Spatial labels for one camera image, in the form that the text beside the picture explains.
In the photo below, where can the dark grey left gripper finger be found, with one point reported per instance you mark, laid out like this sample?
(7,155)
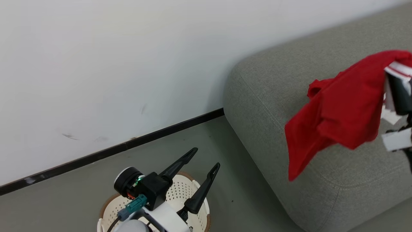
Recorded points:
(202,190)
(178,165)

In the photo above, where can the left gripper body with black motor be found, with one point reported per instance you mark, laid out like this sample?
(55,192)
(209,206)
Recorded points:
(127,182)

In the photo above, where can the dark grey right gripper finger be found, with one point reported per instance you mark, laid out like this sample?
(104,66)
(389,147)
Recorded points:
(400,93)

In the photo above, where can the right gripper body with white band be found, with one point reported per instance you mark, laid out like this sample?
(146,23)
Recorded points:
(399,140)

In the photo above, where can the red garment with white trim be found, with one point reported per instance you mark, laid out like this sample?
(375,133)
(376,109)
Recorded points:
(341,109)

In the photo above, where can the pink perforated plastic laundry basket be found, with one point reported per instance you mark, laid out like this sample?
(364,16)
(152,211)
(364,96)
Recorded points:
(183,190)

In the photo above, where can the grey fabric sofa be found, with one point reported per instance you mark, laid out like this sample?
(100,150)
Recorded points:
(273,96)

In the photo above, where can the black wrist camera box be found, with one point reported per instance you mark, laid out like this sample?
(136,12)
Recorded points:
(154,188)

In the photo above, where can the black wall baseboard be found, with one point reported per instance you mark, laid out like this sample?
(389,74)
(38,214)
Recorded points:
(112,149)

